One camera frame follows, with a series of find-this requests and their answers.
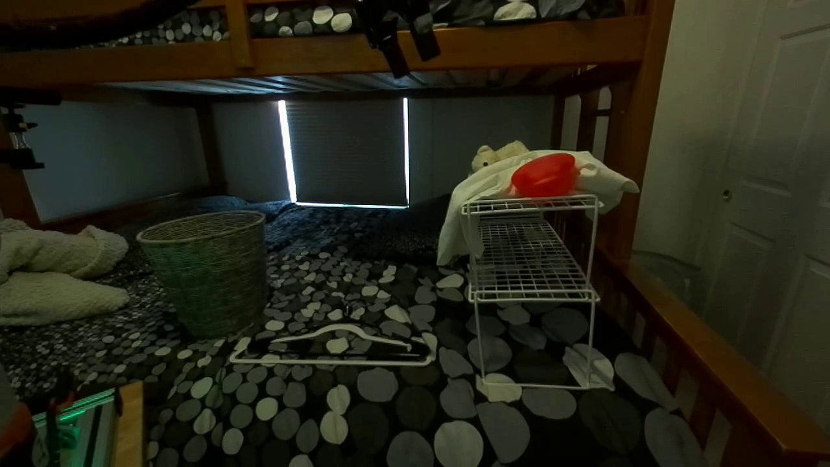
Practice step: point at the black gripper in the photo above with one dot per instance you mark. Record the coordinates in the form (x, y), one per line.
(382, 23)

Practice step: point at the red plastic bowl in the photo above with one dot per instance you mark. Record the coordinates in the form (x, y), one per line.
(548, 176)

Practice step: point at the upper bunk dotted bedding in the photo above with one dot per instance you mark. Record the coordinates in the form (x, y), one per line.
(338, 16)

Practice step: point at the dark window blind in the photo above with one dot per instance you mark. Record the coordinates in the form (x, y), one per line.
(347, 152)

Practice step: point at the white cloth on rack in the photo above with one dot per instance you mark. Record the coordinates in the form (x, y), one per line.
(491, 177)

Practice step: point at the woven wicker basket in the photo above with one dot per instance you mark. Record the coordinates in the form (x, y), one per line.
(214, 268)

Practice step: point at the black grey dotted bedspread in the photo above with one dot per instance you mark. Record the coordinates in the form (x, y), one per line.
(493, 395)

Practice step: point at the white plastic clothes hanger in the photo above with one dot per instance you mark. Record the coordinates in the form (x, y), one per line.
(336, 346)

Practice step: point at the white panel door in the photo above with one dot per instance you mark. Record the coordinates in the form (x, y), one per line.
(737, 180)

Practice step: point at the white wire shelf rack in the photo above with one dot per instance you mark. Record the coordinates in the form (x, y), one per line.
(540, 250)

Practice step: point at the wooden bunk bed frame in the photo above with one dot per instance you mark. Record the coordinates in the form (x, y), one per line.
(209, 45)

